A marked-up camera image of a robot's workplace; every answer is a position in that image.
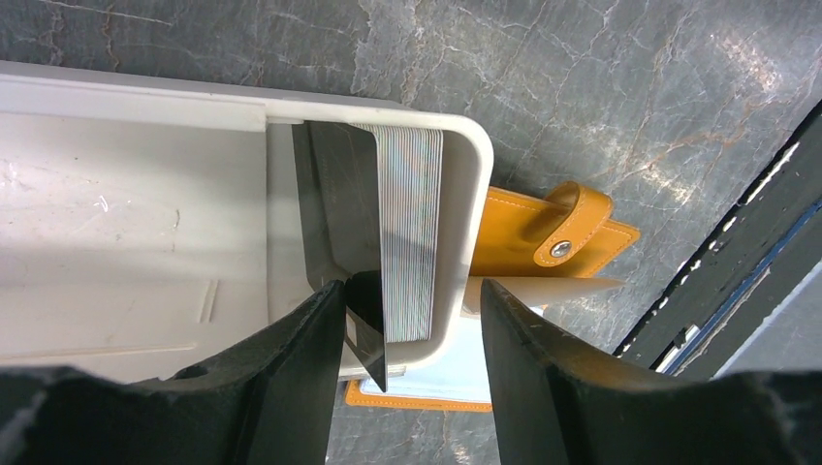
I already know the black credit card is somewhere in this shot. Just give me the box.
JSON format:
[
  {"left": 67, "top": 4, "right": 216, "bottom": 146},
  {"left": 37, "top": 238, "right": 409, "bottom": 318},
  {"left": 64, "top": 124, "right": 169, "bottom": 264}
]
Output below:
[{"left": 292, "top": 121, "right": 388, "bottom": 390}]

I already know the stack of credit cards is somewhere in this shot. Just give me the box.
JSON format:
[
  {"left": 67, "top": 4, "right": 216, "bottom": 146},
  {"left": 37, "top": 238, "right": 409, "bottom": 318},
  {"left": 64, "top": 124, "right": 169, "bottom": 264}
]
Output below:
[{"left": 356, "top": 124, "right": 444, "bottom": 344}]

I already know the white rectangular tray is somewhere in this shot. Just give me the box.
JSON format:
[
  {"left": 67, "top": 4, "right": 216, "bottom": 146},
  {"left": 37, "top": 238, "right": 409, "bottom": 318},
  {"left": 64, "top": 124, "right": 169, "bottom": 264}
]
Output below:
[{"left": 1, "top": 61, "right": 493, "bottom": 382}]

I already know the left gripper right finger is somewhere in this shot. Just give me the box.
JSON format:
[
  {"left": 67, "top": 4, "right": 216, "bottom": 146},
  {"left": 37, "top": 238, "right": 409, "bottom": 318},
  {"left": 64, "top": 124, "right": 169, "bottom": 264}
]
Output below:
[{"left": 480, "top": 279, "right": 821, "bottom": 464}]

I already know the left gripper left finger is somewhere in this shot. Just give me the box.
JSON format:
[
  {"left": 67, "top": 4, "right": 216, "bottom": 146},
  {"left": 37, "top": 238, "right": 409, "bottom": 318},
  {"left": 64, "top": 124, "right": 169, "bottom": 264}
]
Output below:
[{"left": 1, "top": 281, "right": 345, "bottom": 464}]

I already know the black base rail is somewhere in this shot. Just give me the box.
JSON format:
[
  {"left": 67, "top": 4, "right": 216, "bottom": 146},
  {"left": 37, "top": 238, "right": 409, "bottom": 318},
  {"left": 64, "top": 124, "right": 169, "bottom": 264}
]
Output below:
[{"left": 613, "top": 106, "right": 821, "bottom": 380}]

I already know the orange card holder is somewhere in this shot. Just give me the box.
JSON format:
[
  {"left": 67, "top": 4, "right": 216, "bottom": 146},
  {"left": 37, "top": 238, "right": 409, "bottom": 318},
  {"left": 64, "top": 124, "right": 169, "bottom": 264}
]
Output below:
[{"left": 344, "top": 181, "right": 641, "bottom": 413}]

